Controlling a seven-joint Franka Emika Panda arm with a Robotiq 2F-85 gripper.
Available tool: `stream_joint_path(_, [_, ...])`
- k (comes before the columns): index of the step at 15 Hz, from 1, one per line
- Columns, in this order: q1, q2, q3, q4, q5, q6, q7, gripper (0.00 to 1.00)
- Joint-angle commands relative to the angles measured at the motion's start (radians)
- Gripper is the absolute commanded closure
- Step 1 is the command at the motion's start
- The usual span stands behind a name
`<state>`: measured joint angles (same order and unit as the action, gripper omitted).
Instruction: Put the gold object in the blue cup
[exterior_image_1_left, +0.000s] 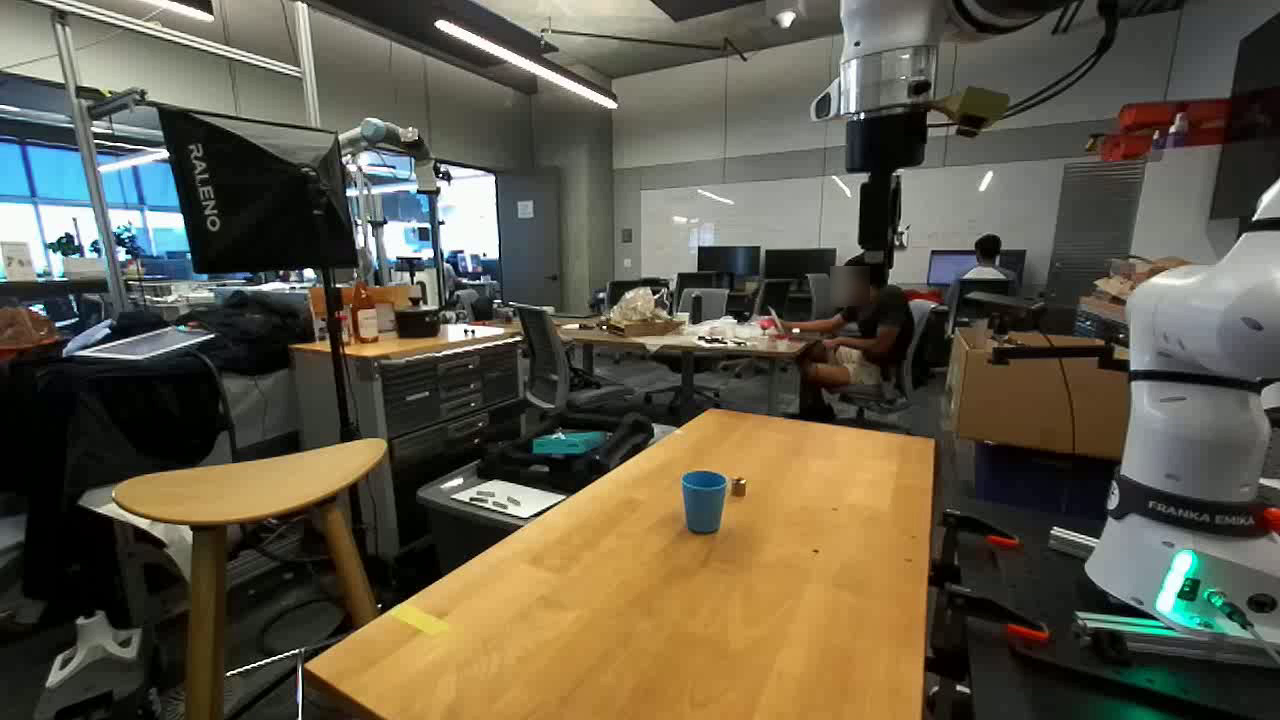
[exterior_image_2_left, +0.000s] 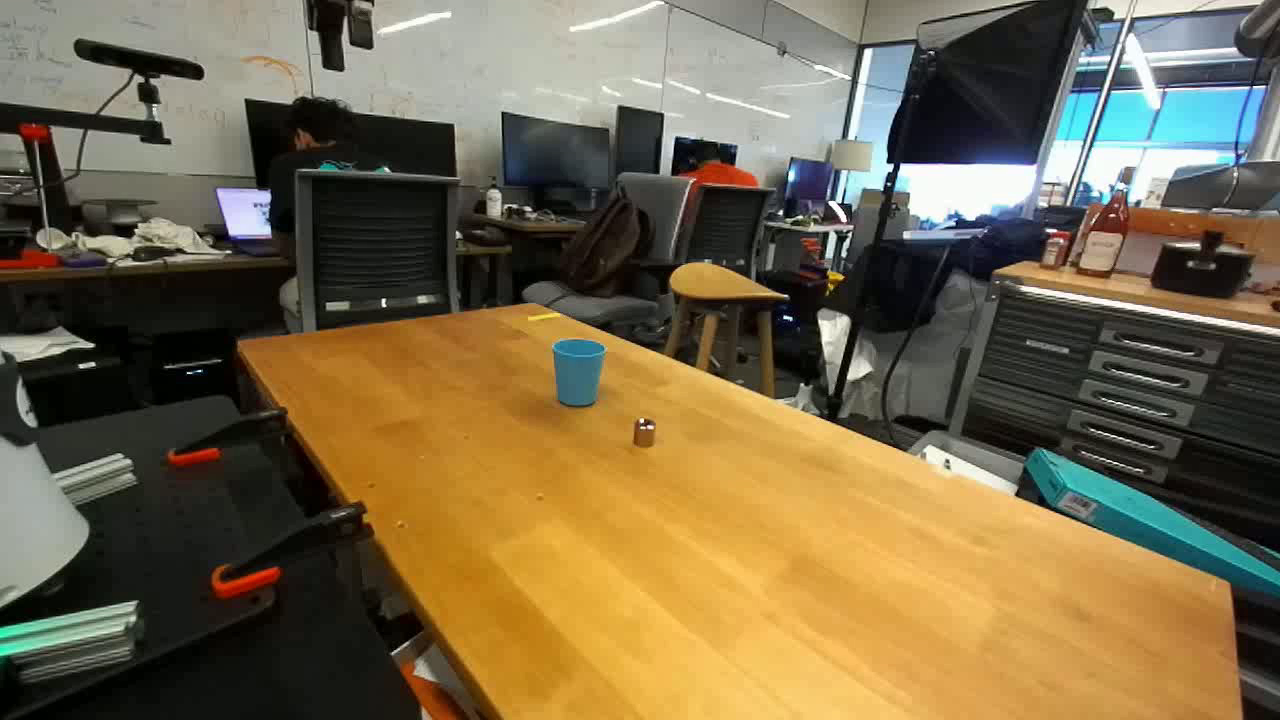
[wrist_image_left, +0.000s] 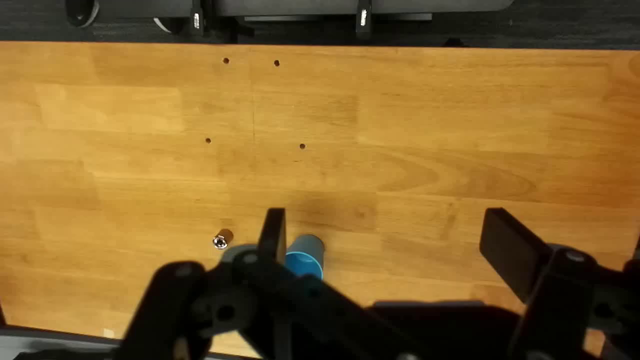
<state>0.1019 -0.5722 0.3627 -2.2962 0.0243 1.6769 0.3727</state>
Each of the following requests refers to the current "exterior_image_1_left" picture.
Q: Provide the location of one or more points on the black light stand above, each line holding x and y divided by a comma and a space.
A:
332, 344

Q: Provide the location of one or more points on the black bag with teal item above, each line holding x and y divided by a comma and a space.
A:
565, 448

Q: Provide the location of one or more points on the crumpled white bag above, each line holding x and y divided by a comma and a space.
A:
634, 311

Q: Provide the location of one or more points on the long ceiling light strip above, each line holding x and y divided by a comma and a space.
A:
524, 60

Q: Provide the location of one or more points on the blue plastic cup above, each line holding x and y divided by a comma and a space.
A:
704, 502

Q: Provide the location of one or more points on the small gold object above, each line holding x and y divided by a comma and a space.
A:
739, 484

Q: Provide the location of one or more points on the red shelf item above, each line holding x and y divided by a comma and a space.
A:
1161, 130

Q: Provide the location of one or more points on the large cardboard box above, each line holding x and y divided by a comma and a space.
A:
1033, 392

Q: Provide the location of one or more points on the grey office chair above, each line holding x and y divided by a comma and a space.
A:
541, 363

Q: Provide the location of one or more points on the seated person dark shirt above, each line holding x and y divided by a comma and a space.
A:
867, 332

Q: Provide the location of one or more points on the distant person white shirt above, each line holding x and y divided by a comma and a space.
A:
984, 257

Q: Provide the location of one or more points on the blue lit computer monitor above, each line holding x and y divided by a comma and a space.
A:
955, 266

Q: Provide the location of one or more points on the black softbox light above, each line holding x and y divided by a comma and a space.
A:
254, 193

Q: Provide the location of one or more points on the grey drawer cabinet wooden top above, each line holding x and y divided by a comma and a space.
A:
425, 392

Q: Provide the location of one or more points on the grey white storage box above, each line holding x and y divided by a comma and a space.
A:
485, 504

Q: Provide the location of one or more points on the dark computer monitor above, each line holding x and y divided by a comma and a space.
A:
728, 263

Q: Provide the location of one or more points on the wall whiteboard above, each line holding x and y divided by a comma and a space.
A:
746, 214

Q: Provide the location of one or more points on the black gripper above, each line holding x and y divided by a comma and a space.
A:
884, 143

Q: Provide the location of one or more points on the blue bin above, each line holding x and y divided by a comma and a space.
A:
1033, 478

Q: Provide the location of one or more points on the round wooden stool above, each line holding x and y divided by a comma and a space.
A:
245, 484

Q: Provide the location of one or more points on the yellow tape strip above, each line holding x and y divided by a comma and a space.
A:
420, 623

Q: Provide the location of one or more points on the wooden office desk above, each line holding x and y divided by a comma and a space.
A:
667, 344

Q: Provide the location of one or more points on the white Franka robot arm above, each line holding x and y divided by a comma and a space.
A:
1191, 403

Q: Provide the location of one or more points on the black clothing pile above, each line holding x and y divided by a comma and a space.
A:
104, 425

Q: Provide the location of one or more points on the yellowish wrist camera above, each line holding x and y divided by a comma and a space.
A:
982, 110

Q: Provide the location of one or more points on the grey door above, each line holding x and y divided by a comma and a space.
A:
534, 240

